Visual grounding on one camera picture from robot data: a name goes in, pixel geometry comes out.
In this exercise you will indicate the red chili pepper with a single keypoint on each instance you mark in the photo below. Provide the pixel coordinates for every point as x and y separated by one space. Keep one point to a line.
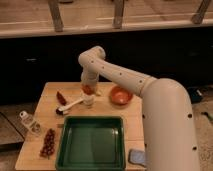
61 99

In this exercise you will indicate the red apple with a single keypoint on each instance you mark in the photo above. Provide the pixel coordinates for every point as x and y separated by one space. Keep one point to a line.
88 90

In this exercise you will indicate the green square tray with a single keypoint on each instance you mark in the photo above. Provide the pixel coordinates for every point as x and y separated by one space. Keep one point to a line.
91 143

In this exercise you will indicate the orange bowl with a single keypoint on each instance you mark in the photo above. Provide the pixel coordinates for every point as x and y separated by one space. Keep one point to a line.
120 96

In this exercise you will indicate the blue sponge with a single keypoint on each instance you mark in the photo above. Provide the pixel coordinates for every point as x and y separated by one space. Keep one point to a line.
137 157

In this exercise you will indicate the bunch of red grapes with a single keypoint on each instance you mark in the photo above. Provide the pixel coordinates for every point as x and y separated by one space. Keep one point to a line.
49 143

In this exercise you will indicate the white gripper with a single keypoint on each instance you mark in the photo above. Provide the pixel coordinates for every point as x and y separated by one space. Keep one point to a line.
89 77

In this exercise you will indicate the yellow banana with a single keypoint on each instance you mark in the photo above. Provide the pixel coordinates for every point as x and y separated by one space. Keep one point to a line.
98 92

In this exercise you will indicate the clear plastic bottle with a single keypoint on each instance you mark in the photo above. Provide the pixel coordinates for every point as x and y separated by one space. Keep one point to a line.
30 123

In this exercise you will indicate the white paper cup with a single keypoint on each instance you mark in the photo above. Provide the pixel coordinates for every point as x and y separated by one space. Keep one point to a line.
88 100

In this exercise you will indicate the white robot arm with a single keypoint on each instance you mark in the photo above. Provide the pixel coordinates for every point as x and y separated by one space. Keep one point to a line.
168 122

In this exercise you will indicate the blue black device on floor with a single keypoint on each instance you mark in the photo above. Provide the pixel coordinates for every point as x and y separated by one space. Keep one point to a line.
195 95

